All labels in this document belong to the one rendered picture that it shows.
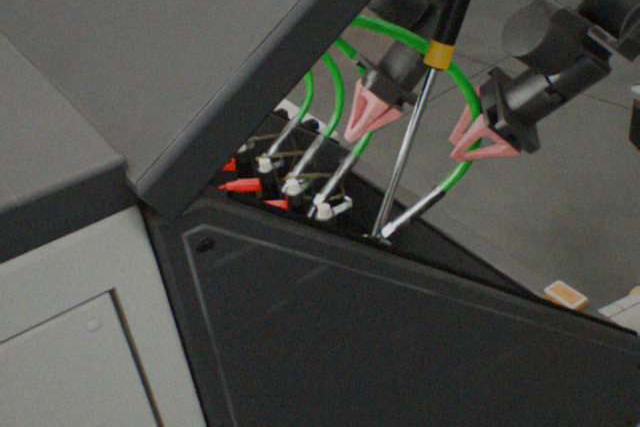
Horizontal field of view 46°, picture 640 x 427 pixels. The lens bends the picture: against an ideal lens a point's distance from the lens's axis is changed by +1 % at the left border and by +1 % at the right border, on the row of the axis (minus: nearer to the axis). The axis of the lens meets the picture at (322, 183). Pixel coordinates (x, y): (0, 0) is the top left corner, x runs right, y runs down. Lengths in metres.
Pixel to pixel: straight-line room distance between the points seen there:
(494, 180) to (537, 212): 0.26
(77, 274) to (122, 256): 0.03
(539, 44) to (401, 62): 0.22
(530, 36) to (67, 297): 0.53
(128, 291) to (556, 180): 2.65
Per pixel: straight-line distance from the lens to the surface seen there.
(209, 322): 0.52
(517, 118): 0.88
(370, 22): 0.82
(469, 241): 1.20
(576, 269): 2.63
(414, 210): 0.95
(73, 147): 0.46
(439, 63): 0.57
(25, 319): 0.46
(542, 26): 0.80
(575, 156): 3.19
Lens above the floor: 1.71
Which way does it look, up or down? 34 degrees down
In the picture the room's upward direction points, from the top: 8 degrees counter-clockwise
